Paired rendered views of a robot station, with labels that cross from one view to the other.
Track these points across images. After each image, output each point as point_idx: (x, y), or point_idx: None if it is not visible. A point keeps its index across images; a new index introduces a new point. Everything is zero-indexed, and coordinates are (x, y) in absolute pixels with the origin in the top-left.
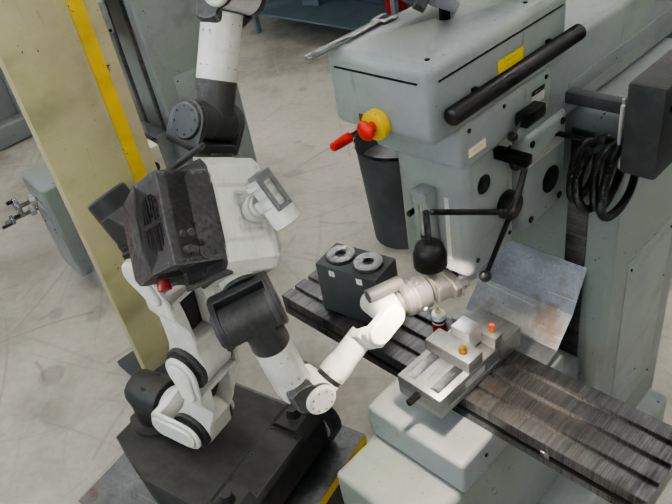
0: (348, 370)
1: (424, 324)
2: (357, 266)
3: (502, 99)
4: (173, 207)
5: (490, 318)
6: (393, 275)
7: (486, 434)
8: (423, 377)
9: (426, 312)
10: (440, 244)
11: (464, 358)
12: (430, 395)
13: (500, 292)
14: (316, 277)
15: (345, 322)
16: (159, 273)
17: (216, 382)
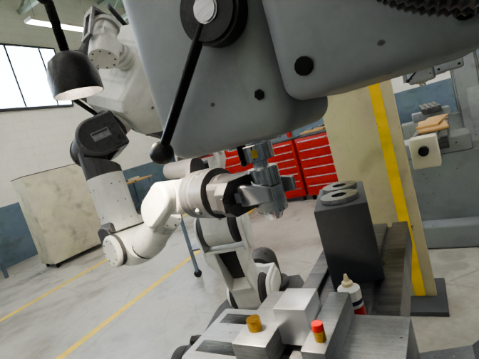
0: (139, 241)
1: (365, 308)
2: (324, 196)
3: None
4: (84, 50)
5: (389, 341)
6: (360, 224)
7: None
8: (224, 328)
9: (390, 300)
10: (59, 54)
11: (241, 335)
12: (192, 345)
13: None
14: (373, 228)
15: (323, 264)
16: (82, 99)
17: (221, 251)
